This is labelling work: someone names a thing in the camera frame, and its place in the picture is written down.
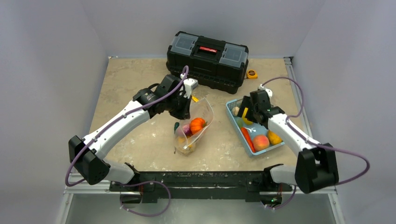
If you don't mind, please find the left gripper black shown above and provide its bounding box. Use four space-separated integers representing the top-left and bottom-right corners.
166 91 192 120

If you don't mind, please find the clear zip top bag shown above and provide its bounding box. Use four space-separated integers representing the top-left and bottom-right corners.
173 98 214 155

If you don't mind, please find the peach apple fruit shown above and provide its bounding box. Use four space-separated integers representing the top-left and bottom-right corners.
252 134 270 152

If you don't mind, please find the yellow mango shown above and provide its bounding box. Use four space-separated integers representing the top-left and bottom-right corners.
241 107 253 126

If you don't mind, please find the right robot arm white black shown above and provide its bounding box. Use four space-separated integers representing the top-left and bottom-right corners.
238 90 339 194

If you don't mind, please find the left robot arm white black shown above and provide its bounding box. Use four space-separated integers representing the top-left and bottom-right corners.
68 74 198 191

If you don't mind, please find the beige mushroom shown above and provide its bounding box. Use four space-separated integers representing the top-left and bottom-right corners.
231 106 240 117

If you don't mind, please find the yellow tape measure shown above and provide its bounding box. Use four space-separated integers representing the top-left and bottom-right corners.
246 70 258 79

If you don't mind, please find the light blue plastic basket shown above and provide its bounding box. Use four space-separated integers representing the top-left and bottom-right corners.
226 99 284 157

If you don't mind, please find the black plastic toolbox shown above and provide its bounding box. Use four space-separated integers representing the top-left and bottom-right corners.
166 31 249 94

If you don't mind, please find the yellow orange lemon fruit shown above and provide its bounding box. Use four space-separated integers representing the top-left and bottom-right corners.
267 130 283 145

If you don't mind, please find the green handled screwdriver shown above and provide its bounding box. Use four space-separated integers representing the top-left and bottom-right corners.
174 122 180 154

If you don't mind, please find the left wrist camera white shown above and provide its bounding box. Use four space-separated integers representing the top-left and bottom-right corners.
177 78 198 98

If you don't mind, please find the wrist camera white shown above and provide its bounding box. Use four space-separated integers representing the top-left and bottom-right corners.
177 78 198 98
257 84 273 98

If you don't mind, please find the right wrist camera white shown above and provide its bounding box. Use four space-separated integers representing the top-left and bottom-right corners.
257 84 273 98

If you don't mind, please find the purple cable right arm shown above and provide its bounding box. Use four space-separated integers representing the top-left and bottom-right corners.
261 77 371 186

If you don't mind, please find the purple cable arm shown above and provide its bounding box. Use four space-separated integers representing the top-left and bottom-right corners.
261 77 371 186
64 65 189 187

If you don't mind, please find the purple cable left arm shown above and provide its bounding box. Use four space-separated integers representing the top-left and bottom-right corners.
64 65 189 187

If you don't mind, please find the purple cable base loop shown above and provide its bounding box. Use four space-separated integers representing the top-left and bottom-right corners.
118 180 172 217

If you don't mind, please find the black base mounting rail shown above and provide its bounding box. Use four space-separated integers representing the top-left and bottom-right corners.
110 171 292 203

